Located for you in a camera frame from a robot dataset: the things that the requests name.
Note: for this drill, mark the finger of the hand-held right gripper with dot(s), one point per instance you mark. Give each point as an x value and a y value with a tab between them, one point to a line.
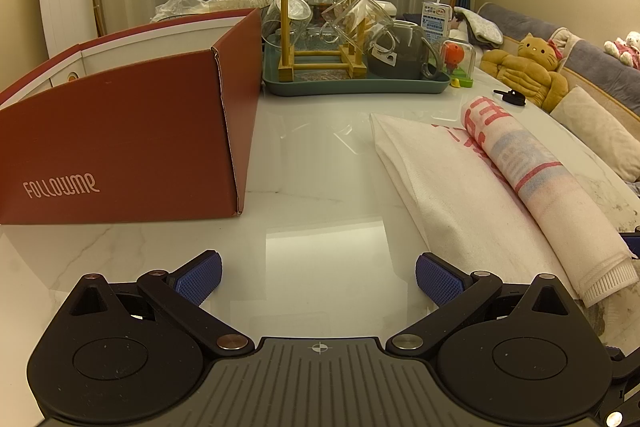
625	397
634	244

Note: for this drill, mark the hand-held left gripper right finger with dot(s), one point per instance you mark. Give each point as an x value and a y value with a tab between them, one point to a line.
440	279

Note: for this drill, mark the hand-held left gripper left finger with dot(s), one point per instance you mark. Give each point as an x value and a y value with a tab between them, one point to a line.
200	279

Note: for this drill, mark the white printed shopping bag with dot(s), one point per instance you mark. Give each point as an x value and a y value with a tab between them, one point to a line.
450	177

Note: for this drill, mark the red cardboard box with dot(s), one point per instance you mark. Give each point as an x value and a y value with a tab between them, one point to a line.
125	132

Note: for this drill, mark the beige cushion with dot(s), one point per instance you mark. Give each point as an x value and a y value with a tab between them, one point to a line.
600	132

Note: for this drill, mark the grey sofa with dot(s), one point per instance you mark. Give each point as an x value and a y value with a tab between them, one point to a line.
600	57

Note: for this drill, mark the black key fob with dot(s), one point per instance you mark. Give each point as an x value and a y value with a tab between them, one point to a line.
510	97

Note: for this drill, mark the pink white plush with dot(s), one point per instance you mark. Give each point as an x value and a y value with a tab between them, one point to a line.
625	47

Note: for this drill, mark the yellow muscular cat plush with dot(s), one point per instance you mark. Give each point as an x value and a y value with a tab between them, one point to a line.
525	72

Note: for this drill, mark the teal tray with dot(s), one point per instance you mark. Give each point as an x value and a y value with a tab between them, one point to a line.
350	84

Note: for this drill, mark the orange toy in clear case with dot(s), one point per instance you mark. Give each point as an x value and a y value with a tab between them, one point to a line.
457	59

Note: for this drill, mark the grey glass pitcher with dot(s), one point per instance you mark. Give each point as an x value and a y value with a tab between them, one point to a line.
395	52

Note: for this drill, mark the grey white quilted cloth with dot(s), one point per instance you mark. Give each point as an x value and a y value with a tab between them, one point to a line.
480	27

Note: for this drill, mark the wooden cup rack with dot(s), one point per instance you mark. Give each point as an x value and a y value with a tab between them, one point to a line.
285	37

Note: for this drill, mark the milk carton with straw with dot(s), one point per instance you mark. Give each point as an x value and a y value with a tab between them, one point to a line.
435	19

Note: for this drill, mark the clear glass cup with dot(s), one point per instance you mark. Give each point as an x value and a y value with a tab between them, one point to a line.
360	22
285	19

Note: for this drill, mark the white lidded pot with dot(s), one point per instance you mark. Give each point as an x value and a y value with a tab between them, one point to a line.
382	9

